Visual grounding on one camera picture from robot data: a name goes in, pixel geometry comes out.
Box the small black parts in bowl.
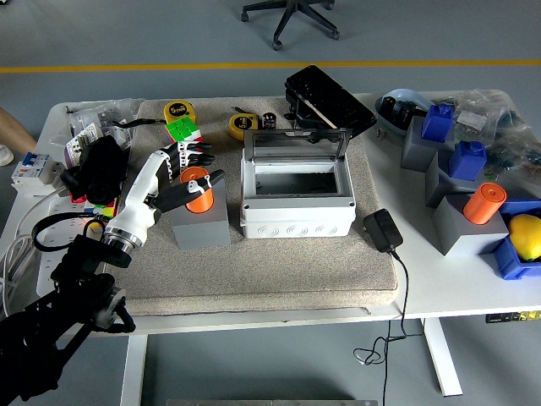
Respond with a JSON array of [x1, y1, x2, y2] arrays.
[[381, 96, 418, 128]]

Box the grey-brown mat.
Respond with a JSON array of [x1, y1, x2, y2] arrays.
[[112, 96, 401, 317]]

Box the white plastic junction box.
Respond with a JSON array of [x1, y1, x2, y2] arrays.
[[239, 156, 357, 240]]

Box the white blue circuit breaker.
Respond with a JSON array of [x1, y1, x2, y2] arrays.
[[10, 151, 65, 198]]

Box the white table leg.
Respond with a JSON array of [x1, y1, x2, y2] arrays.
[[120, 333, 148, 406], [422, 317, 462, 398]]

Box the colourful puzzle cube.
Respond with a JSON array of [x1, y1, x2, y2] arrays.
[[164, 117, 203, 145], [83, 200, 117, 219]]

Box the clear hinged box lid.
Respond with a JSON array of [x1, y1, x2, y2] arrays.
[[243, 128, 352, 164]]

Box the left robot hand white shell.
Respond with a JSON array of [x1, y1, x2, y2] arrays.
[[109, 141, 227, 239]]

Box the black table control panel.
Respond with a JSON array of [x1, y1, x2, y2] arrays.
[[484, 310, 541, 325]]

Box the black office chair base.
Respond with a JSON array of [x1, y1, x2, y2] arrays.
[[240, 0, 341, 52]]

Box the black cloth bundle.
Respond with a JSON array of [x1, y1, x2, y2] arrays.
[[60, 134, 130, 206]]

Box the light blue bowl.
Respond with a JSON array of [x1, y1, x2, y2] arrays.
[[374, 87, 434, 137]]

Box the clear bag of white parts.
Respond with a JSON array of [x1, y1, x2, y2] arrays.
[[48, 97, 145, 170]]

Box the grey block with round hole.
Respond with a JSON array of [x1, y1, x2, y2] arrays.
[[172, 171, 232, 250]]

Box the blue plastic bin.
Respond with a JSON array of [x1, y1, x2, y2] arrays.
[[479, 198, 541, 281]]

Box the black adapter cord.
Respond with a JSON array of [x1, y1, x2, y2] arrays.
[[352, 249, 425, 406]]

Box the blue bottle-shaped block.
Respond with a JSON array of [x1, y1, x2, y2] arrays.
[[421, 103, 456, 143], [447, 140, 488, 181]]

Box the white power strip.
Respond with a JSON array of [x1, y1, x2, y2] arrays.
[[36, 196, 109, 298]]

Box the grey block holder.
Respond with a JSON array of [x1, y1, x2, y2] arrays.
[[424, 148, 487, 208], [431, 193, 510, 257], [400, 116, 456, 173]]

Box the black power adapter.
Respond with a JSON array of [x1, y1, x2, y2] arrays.
[[363, 208, 404, 254]]

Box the black strap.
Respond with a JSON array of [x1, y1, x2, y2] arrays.
[[112, 118, 168, 129]]

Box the yellow tape measure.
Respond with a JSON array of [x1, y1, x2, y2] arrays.
[[163, 100, 197, 126], [228, 112, 260, 140]]

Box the orange cylinder battery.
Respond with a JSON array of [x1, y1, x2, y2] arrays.
[[462, 182, 507, 225], [180, 166, 215, 214]]

